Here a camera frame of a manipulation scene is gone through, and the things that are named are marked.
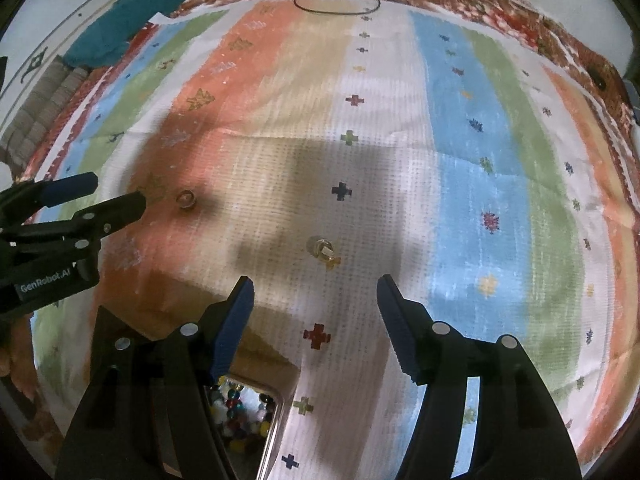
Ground gold square ring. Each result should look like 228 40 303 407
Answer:
305 234 335 265

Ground teal cloth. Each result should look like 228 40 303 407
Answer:
63 0 184 70

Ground colourful striped blanket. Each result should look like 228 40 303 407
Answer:
26 0 639 479

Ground multicolour glass bead bracelet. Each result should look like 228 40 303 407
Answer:
219 378 260 441

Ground yellow and brown bead bracelet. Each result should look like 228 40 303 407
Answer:
209 383 277 456

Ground jewelry storage box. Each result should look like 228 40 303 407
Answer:
207 330 299 479

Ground striped beige cushion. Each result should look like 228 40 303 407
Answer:
1 56 90 174

